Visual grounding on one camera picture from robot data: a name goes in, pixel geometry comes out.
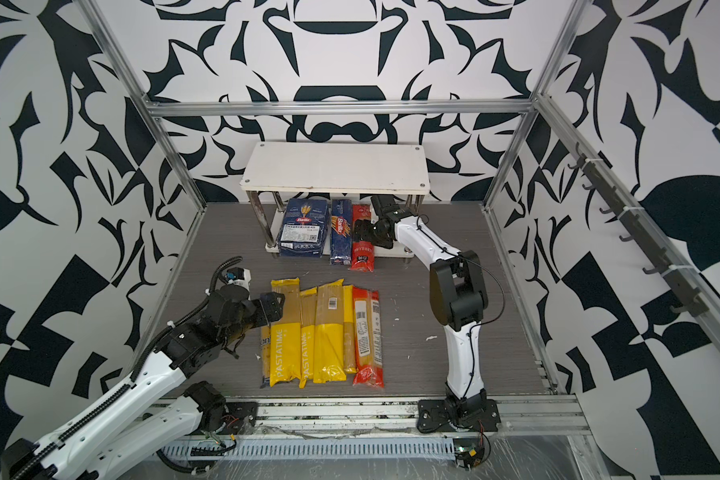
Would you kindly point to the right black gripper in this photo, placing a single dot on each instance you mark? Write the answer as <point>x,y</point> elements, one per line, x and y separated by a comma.
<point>362,232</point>

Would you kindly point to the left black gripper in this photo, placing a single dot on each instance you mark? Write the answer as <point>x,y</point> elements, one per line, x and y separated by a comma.
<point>262,315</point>

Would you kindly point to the blue Barilla spaghetti box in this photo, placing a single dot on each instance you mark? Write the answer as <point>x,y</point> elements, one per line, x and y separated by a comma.
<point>341,236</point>

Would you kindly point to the yellow spaghetti bag narrow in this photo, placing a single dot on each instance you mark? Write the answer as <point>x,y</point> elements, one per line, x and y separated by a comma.
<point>349,343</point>

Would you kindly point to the dark blue Barilla pasta bag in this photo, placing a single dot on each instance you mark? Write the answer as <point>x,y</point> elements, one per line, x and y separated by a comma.
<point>304,228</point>

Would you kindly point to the yellow Pastatime bag barcode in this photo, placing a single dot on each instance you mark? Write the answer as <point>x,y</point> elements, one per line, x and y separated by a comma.
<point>329,334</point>

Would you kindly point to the red spaghetti bag labelled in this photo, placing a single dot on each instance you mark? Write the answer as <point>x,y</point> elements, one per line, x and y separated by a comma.
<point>368,338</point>

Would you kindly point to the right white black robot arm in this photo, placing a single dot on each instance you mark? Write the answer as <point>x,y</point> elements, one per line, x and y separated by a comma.
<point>457,296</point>

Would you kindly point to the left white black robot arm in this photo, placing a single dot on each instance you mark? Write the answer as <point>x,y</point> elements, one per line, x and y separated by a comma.
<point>179,351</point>

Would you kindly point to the white two-tier metal shelf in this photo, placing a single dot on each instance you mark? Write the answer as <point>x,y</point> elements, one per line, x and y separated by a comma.
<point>276,168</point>

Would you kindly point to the dark spaghetti pack far left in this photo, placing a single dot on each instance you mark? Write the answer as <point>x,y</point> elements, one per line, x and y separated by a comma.
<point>265,355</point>

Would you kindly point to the yellow Pastatime bag left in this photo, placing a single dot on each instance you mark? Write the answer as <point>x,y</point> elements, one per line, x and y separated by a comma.
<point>285,334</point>

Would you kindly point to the yellow pastatime bag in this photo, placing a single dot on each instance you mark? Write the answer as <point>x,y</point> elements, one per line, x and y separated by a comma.
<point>308,321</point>
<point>285,334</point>

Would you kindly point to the yellow Pastatime bag middle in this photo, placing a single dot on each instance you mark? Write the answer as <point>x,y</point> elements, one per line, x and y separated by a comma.
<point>308,321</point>

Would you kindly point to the small circuit board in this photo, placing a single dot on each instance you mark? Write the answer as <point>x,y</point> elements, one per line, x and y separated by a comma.
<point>470,453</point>

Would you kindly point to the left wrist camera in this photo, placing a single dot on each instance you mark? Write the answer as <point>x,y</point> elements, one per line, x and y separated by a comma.
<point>238,276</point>

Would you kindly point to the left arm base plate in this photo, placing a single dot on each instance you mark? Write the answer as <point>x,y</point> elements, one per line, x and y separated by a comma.
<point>238,418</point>

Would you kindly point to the white slotted cable duct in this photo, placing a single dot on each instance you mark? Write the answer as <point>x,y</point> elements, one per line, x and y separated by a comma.
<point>434,448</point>

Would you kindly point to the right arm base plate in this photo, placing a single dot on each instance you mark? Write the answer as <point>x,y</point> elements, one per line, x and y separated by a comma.
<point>448,415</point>

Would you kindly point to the dark wall hook rack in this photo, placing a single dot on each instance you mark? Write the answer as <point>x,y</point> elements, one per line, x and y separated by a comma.
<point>641,230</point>

